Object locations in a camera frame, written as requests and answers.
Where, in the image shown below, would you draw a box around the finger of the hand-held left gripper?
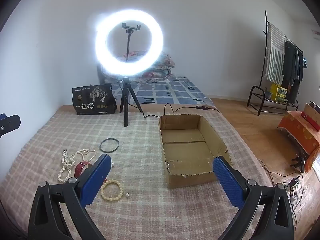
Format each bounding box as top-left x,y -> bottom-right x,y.
0,113 -> 21,138

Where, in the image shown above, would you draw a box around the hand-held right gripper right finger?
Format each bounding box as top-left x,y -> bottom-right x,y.
212,156 -> 295,240

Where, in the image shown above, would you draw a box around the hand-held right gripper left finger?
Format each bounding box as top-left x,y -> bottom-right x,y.
28,153 -> 112,240

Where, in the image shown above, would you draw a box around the cream beaded bracelet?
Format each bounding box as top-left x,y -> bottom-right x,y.
100,179 -> 125,201

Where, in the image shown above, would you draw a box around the red strap wristwatch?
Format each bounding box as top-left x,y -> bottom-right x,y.
74,162 -> 93,178

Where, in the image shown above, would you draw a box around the white twisted pearl necklace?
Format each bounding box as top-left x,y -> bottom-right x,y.
61,149 -> 97,167

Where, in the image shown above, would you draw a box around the cream pearl necklace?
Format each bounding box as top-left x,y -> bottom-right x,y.
58,166 -> 73,183

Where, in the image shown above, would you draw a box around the cardboard box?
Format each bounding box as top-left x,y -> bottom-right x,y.
159,114 -> 232,189

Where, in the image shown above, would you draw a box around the pink plaid blanket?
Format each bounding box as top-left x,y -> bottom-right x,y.
0,104 -> 275,240

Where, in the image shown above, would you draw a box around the black gadget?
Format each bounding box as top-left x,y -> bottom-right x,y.
291,153 -> 307,173

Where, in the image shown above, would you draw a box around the black printed bag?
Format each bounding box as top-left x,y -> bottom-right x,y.
72,84 -> 117,116

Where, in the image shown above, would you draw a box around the black tripod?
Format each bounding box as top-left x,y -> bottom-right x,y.
119,77 -> 144,127

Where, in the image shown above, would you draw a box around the orange patterned cloth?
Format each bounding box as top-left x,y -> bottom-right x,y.
277,111 -> 320,173

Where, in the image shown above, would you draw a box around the yellow box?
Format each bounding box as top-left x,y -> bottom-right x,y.
270,83 -> 288,102

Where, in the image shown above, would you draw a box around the blue patterned bed sheet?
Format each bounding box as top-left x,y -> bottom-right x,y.
111,75 -> 215,107

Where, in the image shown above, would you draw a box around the long red box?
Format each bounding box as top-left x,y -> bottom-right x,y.
301,112 -> 320,132

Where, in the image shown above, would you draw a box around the brown cardboard piece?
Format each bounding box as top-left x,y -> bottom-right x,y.
303,101 -> 320,124

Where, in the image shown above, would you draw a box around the folded floral quilts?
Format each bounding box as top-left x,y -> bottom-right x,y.
117,51 -> 175,81

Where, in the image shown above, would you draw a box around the dark hanging clothes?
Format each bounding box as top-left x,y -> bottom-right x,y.
282,41 -> 304,103

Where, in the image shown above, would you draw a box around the striped towel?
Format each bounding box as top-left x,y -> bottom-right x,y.
265,22 -> 286,83

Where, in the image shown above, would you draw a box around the black phone holder pole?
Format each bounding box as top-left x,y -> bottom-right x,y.
122,22 -> 142,62

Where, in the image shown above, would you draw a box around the black metal clothes rack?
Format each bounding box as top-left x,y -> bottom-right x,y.
247,10 -> 307,116

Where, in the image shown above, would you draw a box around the black ring bangle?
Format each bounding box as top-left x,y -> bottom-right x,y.
99,138 -> 120,153

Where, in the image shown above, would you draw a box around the tangle of cables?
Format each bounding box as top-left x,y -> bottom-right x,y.
260,160 -> 305,230

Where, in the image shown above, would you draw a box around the black light cable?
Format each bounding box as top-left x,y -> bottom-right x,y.
143,103 -> 222,119

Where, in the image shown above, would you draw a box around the white ring light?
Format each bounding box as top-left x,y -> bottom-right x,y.
94,9 -> 164,77

